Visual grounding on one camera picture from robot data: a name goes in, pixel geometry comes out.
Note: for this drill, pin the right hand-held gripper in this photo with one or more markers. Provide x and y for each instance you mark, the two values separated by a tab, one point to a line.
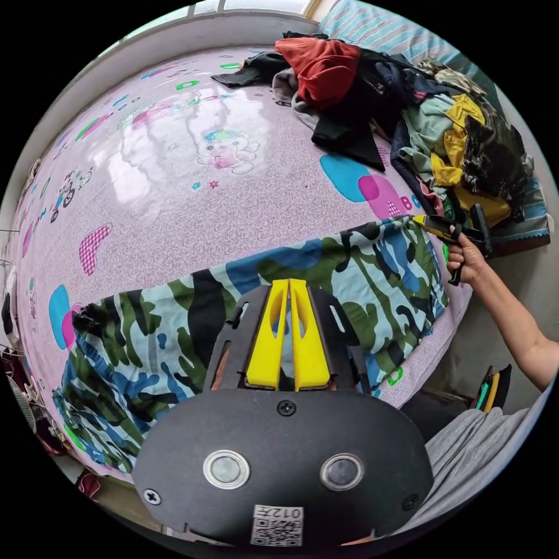
458	232

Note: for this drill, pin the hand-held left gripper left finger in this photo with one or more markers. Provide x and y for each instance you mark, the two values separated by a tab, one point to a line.
264	349

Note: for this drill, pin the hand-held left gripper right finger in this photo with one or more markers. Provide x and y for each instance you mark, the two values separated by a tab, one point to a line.
311	349

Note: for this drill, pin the camouflage shorts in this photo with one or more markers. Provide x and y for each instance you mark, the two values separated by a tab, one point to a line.
144	332

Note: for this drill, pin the person's right forearm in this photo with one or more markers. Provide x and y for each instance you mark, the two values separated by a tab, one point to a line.
515	323

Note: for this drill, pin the person's right hand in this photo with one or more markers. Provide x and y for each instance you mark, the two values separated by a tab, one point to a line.
469	260

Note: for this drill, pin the pile of clothes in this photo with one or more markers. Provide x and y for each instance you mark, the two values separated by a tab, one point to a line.
436	126

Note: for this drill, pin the bed with pink printed sheet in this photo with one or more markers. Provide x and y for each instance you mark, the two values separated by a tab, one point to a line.
174	209

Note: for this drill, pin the person's body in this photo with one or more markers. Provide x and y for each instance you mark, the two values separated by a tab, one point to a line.
471	454

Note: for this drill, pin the fan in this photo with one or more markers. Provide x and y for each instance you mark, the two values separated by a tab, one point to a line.
21	404

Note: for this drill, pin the window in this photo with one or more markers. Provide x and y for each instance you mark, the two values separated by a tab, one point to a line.
253	5

